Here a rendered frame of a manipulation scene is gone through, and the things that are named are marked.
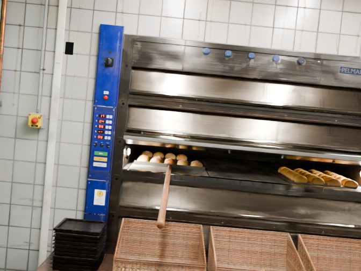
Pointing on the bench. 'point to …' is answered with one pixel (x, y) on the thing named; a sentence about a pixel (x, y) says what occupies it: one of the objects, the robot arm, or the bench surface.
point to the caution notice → (99, 197)
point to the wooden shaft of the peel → (164, 200)
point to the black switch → (108, 62)
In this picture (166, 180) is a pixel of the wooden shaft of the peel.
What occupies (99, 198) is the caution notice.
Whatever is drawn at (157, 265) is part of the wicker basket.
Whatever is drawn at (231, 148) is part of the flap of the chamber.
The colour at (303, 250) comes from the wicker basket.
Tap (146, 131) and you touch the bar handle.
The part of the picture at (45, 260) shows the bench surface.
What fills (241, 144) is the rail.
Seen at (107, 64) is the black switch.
